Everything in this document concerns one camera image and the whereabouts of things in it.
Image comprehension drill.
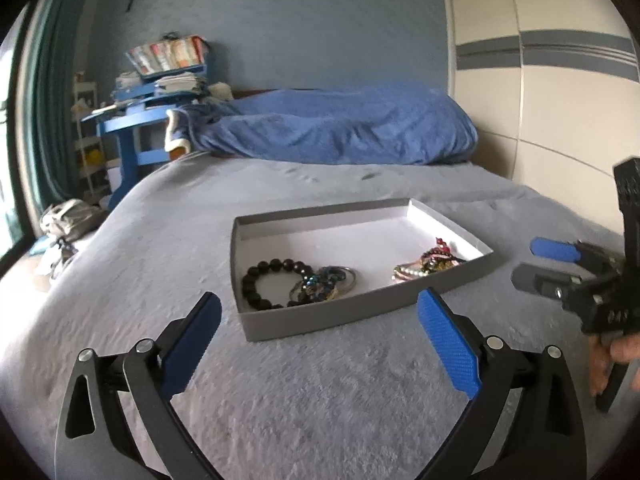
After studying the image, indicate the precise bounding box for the blue bead bracelet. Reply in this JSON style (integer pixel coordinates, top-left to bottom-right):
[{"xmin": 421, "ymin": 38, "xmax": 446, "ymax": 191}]
[{"xmin": 287, "ymin": 267, "xmax": 341, "ymax": 306}]

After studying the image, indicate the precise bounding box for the black bead bracelet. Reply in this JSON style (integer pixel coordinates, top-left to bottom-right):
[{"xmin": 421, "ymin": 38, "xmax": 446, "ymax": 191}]
[{"xmin": 242, "ymin": 258, "xmax": 315, "ymax": 311}]

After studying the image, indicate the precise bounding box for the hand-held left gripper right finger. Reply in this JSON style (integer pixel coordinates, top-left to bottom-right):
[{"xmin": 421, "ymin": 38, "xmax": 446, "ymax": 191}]
[{"xmin": 416, "ymin": 287, "xmax": 587, "ymax": 480}]

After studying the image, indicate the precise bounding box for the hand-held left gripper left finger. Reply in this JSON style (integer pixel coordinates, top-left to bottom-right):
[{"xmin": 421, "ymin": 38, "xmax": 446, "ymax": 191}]
[{"xmin": 54, "ymin": 291, "xmax": 223, "ymax": 480}]

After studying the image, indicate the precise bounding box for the blue wooden desk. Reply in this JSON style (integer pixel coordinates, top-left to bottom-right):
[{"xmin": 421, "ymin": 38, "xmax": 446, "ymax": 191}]
[{"xmin": 81, "ymin": 62, "xmax": 211, "ymax": 212}]

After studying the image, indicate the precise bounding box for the stack of papers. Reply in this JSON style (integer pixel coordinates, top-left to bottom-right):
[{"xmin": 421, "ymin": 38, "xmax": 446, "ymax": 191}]
[{"xmin": 114, "ymin": 71, "xmax": 209, "ymax": 100}]

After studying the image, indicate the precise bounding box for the red white striped bracelet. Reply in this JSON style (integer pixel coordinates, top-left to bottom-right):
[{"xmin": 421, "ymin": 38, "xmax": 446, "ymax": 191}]
[{"xmin": 420, "ymin": 252, "xmax": 468, "ymax": 275}]

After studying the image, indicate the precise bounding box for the person's right hand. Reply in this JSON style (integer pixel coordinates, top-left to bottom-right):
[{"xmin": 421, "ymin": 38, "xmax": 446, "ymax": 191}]
[{"xmin": 589, "ymin": 332, "xmax": 640, "ymax": 398}]

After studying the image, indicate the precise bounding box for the blue pillow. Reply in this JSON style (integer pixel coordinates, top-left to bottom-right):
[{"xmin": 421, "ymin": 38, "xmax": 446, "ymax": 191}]
[{"xmin": 187, "ymin": 82, "xmax": 479, "ymax": 167}]

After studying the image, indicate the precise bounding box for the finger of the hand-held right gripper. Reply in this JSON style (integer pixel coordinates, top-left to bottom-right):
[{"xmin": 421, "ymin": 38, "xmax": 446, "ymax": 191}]
[
  {"xmin": 511, "ymin": 261, "xmax": 586, "ymax": 305},
  {"xmin": 530, "ymin": 237, "xmax": 621, "ymax": 273}
]

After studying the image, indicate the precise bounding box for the pearl bracelet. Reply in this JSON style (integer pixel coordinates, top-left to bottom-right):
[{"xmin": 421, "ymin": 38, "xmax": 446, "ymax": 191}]
[{"xmin": 397, "ymin": 262, "xmax": 436, "ymax": 281}]

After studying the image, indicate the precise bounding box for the row of books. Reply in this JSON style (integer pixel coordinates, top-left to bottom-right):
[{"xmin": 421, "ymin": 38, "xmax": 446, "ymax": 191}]
[{"xmin": 125, "ymin": 34, "xmax": 209, "ymax": 76}]

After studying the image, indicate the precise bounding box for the wooden headboard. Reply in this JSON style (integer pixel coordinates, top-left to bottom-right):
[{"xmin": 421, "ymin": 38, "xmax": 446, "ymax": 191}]
[{"xmin": 232, "ymin": 88, "xmax": 321, "ymax": 100}]

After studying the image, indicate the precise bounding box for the grey bag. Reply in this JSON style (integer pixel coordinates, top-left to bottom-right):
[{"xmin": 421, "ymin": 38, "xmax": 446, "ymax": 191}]
[{"xmin": 39, "ymin": 199, "xmax": 105, "ymax": 242}]

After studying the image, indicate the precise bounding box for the grey cardboard tray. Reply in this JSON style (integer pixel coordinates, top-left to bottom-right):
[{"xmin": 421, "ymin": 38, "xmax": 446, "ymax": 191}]
[{"xmin": 231, "ymin": 198, "xmax": 495, "ymax": 343}]

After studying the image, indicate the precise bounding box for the white shelf rack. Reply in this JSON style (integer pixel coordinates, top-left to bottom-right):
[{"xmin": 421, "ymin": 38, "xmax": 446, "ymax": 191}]
[{"xmin": 72, "ymin": 80, "xmax": 112, "ymax": 207}]

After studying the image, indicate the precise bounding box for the teal curtain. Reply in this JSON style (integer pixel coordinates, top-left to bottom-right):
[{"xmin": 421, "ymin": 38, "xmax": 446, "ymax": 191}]
[{"xmin": 22, "ymin": 0, "xmax": 97, "ymax": 207}]

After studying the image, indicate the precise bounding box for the grey bed blanket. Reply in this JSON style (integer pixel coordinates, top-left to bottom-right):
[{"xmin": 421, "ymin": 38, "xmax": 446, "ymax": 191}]
[{"xmin": 0, "ymin": 152, "xmax": 640, "ymax": 480}]

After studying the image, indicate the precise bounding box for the white wardrobe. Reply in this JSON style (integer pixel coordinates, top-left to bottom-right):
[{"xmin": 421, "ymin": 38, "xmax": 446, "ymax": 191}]
[{"xmin": 440, "ymin": 0, "xmax": 640, "ymax": 241}]

